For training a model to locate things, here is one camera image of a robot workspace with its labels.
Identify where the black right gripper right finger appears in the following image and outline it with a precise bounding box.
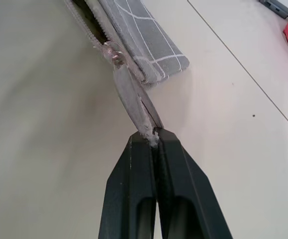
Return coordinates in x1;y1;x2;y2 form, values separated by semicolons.
152;127;234;239

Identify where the grey plug with cable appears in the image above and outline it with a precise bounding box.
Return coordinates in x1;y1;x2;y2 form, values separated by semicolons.
257;0;288;19

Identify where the grey plaid zipper pouch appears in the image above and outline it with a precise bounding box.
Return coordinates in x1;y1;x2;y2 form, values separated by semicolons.
63;0;190;147

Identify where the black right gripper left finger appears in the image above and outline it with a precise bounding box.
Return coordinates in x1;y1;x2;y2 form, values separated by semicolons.
97;132;158;239

